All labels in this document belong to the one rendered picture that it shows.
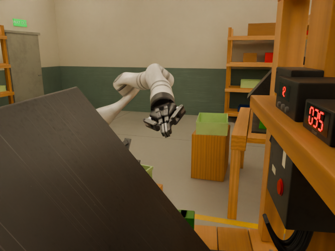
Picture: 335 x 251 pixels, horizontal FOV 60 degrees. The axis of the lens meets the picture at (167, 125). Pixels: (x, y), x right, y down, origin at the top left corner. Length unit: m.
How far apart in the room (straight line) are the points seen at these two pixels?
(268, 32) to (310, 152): 6.65
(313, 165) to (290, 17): 0.82
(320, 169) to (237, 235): 1.04
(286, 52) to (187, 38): 6.69
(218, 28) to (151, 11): 1.81
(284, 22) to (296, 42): 0.08
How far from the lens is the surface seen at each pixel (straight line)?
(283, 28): 1.16
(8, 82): 7.17
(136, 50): 8.22
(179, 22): 7.86
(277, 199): 0.65
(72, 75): 9.25
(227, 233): 1.41
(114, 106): 1.27
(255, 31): 7.07
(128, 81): 1.19
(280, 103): 0.70
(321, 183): 0.39
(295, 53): 1.17
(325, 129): 0.48
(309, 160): 0.43
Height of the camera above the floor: 1.67
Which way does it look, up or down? 14 degrees down
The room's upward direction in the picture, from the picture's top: straight up
